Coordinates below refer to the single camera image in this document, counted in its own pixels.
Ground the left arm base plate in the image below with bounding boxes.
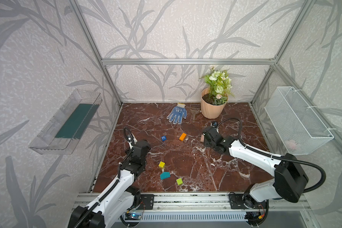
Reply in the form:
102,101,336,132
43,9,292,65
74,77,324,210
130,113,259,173
137,194,155,210

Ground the white wire mesh basket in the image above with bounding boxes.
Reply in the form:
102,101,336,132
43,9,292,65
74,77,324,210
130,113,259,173
265,86,334,155

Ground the brown slotted plastic scoop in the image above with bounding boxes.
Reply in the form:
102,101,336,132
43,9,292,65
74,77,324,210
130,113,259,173
191,104,201,122

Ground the green cube block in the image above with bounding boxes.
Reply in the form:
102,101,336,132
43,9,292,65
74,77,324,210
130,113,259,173
176,178,183,186

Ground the pink object in basket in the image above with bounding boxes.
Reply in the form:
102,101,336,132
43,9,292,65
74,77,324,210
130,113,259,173
284,140,298,151

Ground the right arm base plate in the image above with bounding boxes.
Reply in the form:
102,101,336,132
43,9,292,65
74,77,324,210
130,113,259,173
228,192,269,210

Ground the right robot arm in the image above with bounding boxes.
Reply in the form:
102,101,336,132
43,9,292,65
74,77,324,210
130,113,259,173
202,118,326,209

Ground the green circuit board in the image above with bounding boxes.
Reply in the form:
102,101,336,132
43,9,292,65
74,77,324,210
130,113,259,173
125,212,143,220

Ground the blue dotted work glove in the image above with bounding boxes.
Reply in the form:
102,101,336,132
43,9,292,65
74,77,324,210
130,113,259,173
167,103,187,124

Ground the orange wood block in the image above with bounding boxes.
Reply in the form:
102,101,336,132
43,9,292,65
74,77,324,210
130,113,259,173
179,133,187,141

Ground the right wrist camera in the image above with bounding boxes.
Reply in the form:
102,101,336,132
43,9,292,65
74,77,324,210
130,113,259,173
211,121,218,128

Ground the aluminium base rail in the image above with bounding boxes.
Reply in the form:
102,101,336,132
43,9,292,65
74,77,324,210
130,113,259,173
148,192,312,212

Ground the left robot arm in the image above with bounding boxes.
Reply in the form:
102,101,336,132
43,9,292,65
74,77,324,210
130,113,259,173
68,127,151,228

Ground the yellow cube block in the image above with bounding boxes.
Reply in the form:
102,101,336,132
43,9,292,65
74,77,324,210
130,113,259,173
159,161,165,169

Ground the teal block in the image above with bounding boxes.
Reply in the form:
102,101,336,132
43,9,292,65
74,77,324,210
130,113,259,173
160,172,171,180

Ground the flower pot with plant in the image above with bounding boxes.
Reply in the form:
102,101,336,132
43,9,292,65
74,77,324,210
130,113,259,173
201,66,232,119

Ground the clear plastic wall shelf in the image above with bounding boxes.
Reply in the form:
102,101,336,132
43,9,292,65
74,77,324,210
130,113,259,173
29,89,103,155

